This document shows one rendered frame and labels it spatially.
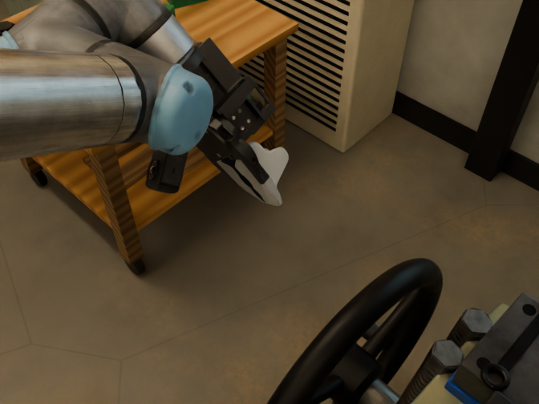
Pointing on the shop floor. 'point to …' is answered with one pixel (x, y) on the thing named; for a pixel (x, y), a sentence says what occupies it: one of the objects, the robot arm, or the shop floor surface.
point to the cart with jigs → (123, 228)
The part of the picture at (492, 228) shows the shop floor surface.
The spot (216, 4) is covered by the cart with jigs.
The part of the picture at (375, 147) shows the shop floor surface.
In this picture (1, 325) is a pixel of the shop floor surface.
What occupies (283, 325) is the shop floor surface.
